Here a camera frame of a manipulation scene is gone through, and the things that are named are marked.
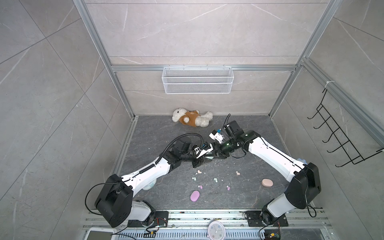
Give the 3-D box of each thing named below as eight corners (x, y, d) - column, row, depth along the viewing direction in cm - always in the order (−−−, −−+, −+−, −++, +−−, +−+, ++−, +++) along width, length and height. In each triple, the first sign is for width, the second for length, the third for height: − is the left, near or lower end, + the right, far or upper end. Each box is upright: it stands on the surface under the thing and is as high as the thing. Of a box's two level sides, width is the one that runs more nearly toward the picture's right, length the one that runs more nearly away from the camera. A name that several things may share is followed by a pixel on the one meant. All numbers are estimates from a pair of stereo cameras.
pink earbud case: (262, 187, 86) (264, 185, 83) (260, 180, 89) (262, 178, 86) (271, 187, 86) (274, 185, 83) (269, 180, 89) (272, 178, 86)
